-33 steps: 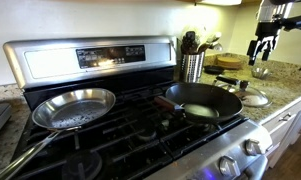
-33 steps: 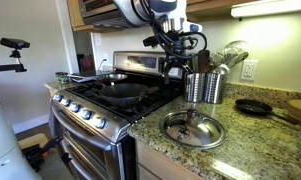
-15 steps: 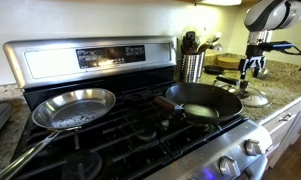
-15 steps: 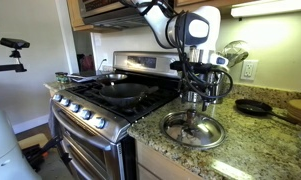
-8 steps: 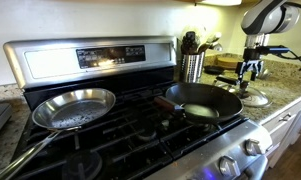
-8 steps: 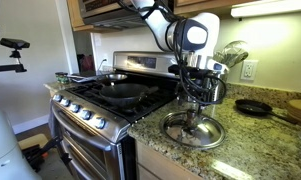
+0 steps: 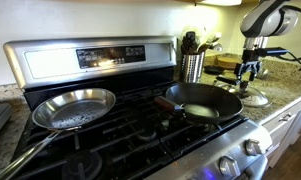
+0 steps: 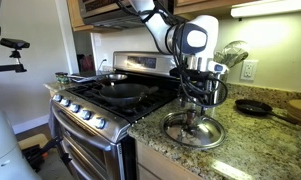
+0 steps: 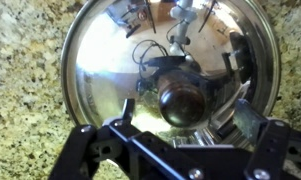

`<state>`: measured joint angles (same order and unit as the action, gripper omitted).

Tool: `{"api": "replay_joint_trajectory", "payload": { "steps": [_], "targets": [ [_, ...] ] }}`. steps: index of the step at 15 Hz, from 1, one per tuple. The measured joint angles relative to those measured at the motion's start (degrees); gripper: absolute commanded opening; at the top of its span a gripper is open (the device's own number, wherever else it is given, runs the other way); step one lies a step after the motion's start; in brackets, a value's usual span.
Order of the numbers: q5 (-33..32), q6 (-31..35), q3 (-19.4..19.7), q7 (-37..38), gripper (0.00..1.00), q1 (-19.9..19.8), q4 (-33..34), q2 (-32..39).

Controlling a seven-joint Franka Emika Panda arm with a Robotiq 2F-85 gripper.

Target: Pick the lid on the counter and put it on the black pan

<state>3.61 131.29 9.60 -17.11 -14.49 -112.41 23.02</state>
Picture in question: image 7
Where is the under cabinet light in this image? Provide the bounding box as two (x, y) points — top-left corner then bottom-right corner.
(195, 0), (243, 7)

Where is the glass pot lid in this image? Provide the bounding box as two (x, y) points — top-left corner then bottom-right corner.
(218, 79), (272, 109)

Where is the black frying pan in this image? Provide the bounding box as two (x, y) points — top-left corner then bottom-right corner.
(153, 82), (244, 125)

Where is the black round dish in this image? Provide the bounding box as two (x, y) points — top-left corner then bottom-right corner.
(203, 65), (226, 76)

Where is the metal ladle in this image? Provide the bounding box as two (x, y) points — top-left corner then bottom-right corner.
(209, 41), (224, 53)

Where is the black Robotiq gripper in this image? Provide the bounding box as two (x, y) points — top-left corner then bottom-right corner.
(234, 49), (262, 89)

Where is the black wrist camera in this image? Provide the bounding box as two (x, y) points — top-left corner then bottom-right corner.
(255, 47), (290, 58)

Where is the metal drawer handle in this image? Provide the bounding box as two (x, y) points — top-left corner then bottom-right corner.
(277, 112), (293, 123)

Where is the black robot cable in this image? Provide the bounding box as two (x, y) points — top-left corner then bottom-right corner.
(276, 3), (301, 68)

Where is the stainless steel frying pan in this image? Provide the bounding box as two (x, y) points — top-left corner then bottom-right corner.
(0, 87), (117, 180)

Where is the silver stove knob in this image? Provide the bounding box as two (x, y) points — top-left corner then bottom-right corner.
(244, 138), (263, 157)
(218, 155), (242, 178)

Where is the black kitchen utensil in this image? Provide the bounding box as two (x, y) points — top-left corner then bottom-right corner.
(181, 30), (200, 56)

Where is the steel oven door handle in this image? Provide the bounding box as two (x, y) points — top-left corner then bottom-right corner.
(244, 154), (270, 180)

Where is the white counter cabinet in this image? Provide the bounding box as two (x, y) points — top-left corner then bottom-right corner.
(259, 95), (301, 170)

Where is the perforated steel utensil holder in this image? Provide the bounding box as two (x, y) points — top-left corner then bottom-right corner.
(179, 52), (206, 84)

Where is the small fluted metal bowl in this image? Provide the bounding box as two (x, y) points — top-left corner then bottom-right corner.
(256, 67), (272, 81)

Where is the round wooden board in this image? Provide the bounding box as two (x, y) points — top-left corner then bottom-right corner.
(216, 55), (242, 71)

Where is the stainless steel gas stove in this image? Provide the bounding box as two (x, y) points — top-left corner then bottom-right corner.
(3, 35), (274, 180)

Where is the wooden spoon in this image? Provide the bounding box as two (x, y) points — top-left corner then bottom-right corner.
(197, 33), (222, 55)

